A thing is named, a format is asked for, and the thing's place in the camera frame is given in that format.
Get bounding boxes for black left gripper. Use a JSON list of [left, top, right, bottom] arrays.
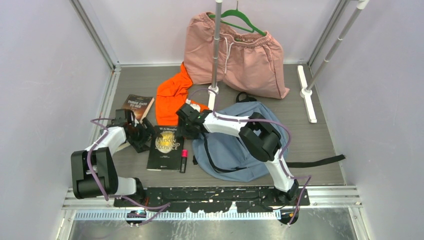
[[128, 118, 162, 153]]

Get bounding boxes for black Moon and Sixpence book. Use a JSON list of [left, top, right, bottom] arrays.
[[146, 125, 184, 172]]

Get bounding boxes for Three Days to See book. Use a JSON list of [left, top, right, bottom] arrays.
[[122, 94, 155, 122]]

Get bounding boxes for light blue backpack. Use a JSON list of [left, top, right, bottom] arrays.
[[192, 91, 346, 183]]

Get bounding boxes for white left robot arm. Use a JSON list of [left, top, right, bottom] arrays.
[[70, 108, 157, 207]]

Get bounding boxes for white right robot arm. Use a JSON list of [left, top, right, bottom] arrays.
[[176, 103, 299, 206]]

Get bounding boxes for pink highlighter marker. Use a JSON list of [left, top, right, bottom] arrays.
[[179, 149, 188, 174]]

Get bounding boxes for orange shirt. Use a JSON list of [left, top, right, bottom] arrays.
[[155, 63, 193, 126]]

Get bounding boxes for pink shorts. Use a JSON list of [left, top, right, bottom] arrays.
[[183, 12, 289, 99]]

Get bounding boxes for green clothes hanger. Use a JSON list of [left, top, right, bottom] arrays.
[[207, 0, 267, 37]]

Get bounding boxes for white right rack stand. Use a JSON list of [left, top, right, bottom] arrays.
[[297, 0, 369, 124]]

